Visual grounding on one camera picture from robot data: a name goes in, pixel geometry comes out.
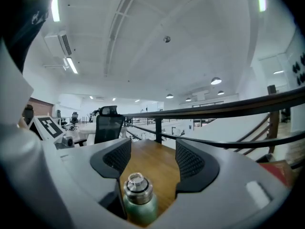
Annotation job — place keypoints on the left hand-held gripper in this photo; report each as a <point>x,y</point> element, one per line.
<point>48,128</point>

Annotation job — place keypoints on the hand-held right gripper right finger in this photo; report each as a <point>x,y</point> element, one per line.
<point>226,187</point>

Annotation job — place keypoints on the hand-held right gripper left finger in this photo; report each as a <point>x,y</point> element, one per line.
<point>78,175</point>

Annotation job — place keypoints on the silver metal can top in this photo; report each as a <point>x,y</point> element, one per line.
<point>138,187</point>

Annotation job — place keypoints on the small green metal bottle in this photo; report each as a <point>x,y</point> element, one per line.
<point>140,211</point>

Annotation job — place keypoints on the black mesh office chair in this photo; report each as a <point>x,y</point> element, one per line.
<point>108,128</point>

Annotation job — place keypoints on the ceiling air conditioner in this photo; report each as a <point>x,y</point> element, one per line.
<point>58,43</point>

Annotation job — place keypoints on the white pendant lamp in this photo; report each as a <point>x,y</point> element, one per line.
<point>188,99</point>
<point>220,92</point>
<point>216,81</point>
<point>169,96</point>

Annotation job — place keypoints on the person's black shirt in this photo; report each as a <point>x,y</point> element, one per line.
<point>19,20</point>

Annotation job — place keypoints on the ceiling smoke detector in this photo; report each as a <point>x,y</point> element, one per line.
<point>167,39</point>

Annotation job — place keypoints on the dark wooden post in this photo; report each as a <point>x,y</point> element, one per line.
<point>274,132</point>

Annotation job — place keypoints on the group of black wall-hung devices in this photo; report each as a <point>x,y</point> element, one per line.
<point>299,70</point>

